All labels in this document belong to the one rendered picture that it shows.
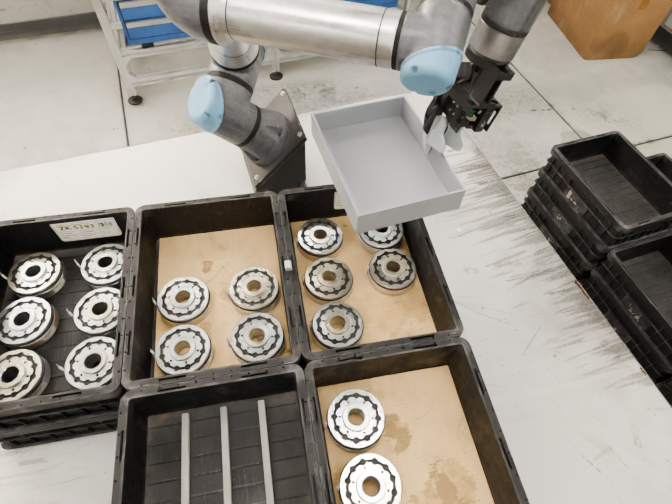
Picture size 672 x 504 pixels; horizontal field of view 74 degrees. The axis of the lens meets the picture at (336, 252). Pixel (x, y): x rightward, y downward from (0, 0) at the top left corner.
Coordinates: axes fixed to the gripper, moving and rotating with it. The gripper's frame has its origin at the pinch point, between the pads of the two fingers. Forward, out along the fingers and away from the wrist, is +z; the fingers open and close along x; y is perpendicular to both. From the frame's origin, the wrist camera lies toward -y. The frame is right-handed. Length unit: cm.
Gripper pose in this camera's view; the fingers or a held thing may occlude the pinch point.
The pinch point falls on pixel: (430, 145)
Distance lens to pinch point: 90.4
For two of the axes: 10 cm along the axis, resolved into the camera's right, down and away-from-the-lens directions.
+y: 3.9, 7.7, -5.1
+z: -2.6, 6.2, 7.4
